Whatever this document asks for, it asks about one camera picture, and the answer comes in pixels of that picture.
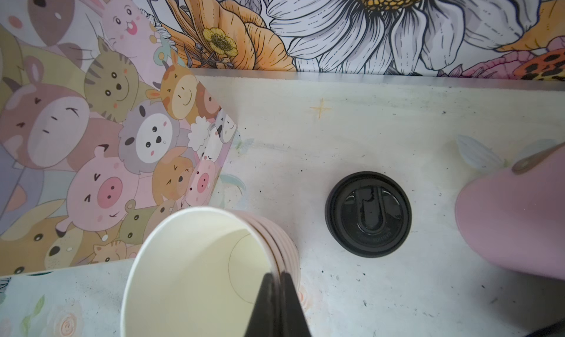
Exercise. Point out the white cartoon gift bag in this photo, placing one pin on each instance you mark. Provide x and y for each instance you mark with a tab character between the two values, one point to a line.
105	129

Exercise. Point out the stack of black cup lids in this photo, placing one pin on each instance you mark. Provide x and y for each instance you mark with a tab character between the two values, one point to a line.
368	214

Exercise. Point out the pink straw holder cup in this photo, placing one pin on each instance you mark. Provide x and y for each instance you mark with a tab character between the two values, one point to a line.
514	218

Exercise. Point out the stack of white paper cups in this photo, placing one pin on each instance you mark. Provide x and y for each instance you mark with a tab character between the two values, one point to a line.
199	273

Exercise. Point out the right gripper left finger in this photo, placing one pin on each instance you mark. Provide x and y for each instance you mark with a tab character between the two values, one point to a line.
265	318

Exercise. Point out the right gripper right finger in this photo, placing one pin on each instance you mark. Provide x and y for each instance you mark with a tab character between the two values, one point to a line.
292	319

